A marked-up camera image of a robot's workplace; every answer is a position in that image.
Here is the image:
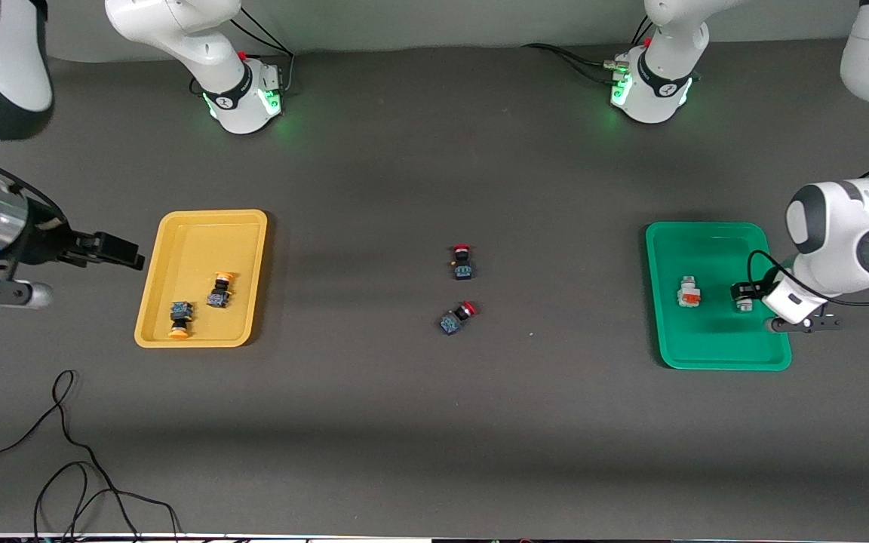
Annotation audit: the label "yellow plastic tray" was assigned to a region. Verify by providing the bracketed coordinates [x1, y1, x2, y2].
[134, 209, 269, 349]

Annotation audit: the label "thin black loose cable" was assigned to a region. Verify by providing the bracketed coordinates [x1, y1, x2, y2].
[0, 369, 183, 543]

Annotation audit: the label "black left arm wrist cable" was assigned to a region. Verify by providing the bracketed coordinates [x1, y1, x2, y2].
[746, 0, 869, 308]

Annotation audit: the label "black arm base cables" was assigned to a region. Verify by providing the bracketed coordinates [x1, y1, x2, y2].
[227, 6, 296, 97]
[520, 15, 658, 85]

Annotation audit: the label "black right arm base cables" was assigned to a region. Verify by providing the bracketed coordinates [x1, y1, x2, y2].
[227, 6, 296, 97]

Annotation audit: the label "yellow push button switch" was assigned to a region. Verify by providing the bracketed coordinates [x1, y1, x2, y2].
[205, 271, 235, 310]
[168, 299, 195, 340]

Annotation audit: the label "green plastic tray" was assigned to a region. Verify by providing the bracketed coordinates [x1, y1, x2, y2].
[645, 221, 793, 372]

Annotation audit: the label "black left arm base cables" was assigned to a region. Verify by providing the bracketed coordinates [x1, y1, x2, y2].
[520, 15, 658, 85]

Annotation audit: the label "red push button switch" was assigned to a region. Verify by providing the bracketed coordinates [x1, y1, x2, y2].
[450, 243, 476, 281]
[439, 300, 478, 336]

